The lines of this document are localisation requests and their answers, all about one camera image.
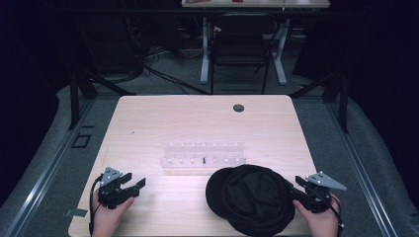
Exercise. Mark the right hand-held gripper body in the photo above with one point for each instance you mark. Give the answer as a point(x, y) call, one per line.
point(318, 194)

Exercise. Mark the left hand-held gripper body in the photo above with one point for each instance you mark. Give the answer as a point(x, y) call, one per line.
point(110, 192)

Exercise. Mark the black cap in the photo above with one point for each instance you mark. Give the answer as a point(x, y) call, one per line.
point(252, 200)

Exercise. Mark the person's left hand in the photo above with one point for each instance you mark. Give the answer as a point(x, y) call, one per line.
point(107, 219)

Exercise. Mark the person's right hand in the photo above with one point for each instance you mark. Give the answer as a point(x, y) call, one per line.
point(318, 222)

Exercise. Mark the grey tape piece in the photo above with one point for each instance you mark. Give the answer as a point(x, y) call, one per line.
point(75, 212)

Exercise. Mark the black square tape outline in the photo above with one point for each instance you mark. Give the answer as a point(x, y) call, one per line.
point(81, 141)

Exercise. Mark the short black tape strip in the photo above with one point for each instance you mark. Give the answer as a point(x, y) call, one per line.
point(88, 126)

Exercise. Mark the clear acrylic rack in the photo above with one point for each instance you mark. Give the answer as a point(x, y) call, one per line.
point(202, 158)

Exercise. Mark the black metal stand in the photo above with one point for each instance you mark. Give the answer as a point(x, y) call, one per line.
point(339, 95)
point(79, 89)

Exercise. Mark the grey round table grommet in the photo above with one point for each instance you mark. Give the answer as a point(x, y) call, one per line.
point(238, 108)

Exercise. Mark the black folding chair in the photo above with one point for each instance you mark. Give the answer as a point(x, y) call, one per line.
point(242, 49)

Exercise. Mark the white-legged desk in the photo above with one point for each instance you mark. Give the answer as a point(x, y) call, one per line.
point(257, 4)

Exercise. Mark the metal floor rail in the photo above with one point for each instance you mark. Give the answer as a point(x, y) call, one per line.
point(362, 174)
point(42, 174)

